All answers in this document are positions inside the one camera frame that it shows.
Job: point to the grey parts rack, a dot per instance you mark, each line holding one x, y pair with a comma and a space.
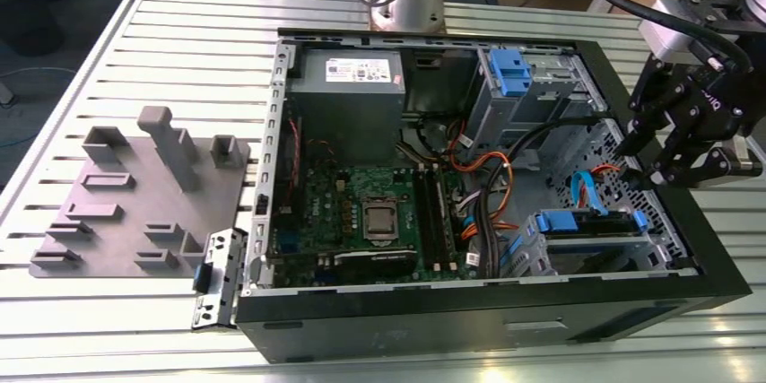
149, 217

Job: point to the green motherboard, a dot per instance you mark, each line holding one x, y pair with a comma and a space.
325, 181

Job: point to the CPU socket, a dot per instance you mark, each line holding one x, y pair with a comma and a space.
383, 200

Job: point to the metal optical drive cage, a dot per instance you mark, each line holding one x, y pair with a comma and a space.
514, 118

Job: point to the hard disk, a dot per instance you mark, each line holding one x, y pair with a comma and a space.
556, 221

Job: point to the black graphics card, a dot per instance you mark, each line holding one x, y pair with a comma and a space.
376, 262

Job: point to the metal disk bay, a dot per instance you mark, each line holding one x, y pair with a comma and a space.
598, 242

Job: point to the black RAM slot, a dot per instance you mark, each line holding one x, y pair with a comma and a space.
423, 217
444, 217

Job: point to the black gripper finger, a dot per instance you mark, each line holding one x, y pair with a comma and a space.
658, 91
694, 163

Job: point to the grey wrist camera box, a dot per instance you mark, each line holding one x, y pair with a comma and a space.
664, 44

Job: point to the grey power supply unit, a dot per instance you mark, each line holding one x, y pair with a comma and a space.
347, 127

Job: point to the metal expansion slot bracket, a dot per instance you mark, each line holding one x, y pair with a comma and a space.
223, 275

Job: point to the blue plastic drive latch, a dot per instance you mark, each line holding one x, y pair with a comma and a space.
508, 73

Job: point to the silver CPU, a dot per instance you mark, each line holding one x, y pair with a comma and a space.
380, 220

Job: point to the black PC case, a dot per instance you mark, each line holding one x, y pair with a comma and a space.
419, 324

